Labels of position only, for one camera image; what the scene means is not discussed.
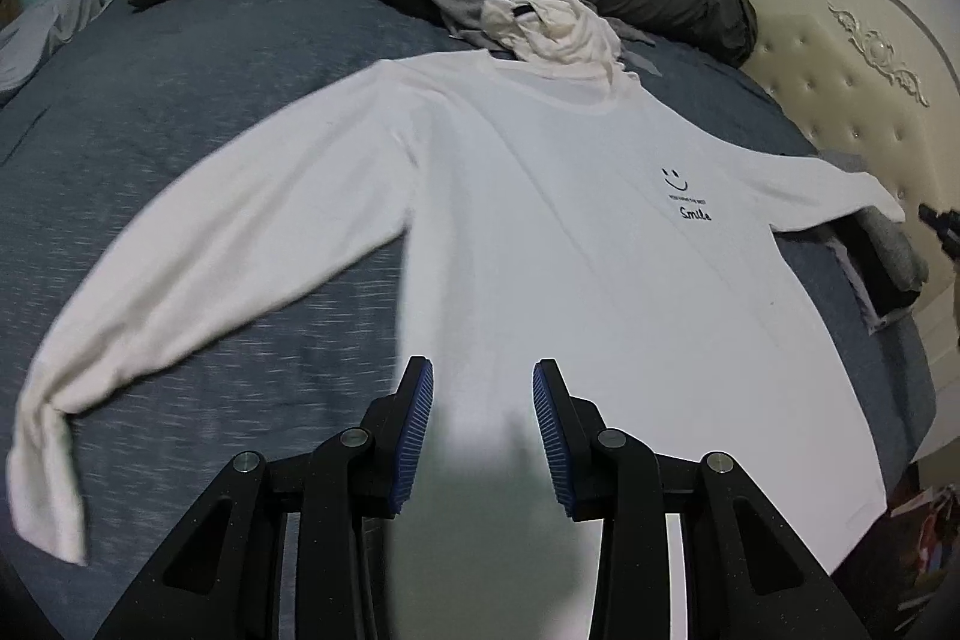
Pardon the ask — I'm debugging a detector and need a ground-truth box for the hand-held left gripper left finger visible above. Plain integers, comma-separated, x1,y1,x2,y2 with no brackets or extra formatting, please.
94,355,436,640

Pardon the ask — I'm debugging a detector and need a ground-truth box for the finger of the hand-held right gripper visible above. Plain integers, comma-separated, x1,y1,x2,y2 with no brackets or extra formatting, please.
919,203,960,262

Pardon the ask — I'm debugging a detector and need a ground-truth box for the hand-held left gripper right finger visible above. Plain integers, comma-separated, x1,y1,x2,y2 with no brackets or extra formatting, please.
531,357,875,640

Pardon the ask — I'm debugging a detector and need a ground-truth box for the white long sleeve shirt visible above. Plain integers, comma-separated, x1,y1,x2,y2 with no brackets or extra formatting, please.
7,47,912,640

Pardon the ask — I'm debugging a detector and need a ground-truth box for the folded grey garment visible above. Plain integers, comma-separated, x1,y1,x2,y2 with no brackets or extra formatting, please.
855,209,931,292

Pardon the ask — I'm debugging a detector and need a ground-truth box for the cream tufted headboard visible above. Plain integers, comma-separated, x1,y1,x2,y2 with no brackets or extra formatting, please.
739,0,960,461

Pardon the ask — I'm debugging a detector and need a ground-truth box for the red printed object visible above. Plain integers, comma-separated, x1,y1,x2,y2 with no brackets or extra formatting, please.
916,490,960,581

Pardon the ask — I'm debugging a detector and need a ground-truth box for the cream garment with black label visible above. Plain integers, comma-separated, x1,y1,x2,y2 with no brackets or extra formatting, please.
480,0,638,79

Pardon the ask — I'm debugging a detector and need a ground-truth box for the blue patterned bed sheet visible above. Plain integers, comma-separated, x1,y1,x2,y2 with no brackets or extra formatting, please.
0,0,938,640

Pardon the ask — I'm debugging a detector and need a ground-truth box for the light grey sheet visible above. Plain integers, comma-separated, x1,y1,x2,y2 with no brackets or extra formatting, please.
0,0,125,105

